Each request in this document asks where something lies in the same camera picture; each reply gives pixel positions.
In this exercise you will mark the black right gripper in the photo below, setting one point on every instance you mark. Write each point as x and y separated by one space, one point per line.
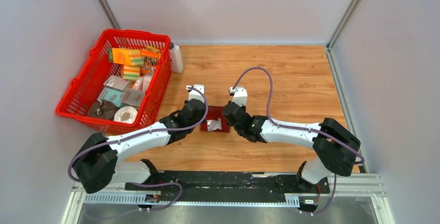
243 108

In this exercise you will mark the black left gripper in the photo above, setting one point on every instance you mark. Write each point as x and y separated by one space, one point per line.
202 114

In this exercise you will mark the red paper box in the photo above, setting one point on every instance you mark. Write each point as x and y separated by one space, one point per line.
215 112

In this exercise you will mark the small white paper piece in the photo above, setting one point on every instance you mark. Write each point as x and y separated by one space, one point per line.
214 125

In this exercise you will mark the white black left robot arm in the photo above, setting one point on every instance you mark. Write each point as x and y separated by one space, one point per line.
95 164

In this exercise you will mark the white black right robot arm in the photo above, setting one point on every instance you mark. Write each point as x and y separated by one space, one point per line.
335 146

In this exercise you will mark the pink white box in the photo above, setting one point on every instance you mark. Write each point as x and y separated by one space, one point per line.
117 83

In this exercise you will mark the orange green box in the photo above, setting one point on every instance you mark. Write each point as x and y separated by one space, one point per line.
124 56

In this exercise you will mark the white plastic bottle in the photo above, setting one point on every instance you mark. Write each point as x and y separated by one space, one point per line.
177 65

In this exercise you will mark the pink grey packet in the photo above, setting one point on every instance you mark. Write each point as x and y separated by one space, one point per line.
132 97

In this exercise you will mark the white tape roll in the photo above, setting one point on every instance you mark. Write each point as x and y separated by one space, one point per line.
126 114

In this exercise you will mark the orange snack packet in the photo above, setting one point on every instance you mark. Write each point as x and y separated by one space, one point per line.
150 57

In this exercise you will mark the yellow green sponge pack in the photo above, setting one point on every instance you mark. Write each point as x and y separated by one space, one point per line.
131 73

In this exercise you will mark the teal white packet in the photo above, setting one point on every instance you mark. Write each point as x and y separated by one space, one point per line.
112 96

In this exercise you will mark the brown bag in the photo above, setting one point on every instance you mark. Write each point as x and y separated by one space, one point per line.
102 110

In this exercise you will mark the red plastic basket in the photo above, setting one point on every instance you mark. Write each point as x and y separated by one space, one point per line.
85 88

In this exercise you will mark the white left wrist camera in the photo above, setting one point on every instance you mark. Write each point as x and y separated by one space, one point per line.
196 92

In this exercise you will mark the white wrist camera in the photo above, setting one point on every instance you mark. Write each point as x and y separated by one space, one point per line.
239 95
196 92

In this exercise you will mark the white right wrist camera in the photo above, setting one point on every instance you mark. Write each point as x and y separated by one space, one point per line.
239 95

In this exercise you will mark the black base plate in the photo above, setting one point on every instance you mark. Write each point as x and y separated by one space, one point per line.
210 186

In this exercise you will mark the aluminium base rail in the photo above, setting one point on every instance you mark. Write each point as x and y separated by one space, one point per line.
315 200

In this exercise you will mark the left aluminium frame post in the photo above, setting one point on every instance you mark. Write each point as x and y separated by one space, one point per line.
109 14

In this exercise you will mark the aluminium frame post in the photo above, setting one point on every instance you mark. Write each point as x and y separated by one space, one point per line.
109 14
342 23

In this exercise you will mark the right aluminium frame post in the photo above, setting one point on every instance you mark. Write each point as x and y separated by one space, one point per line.
342 23

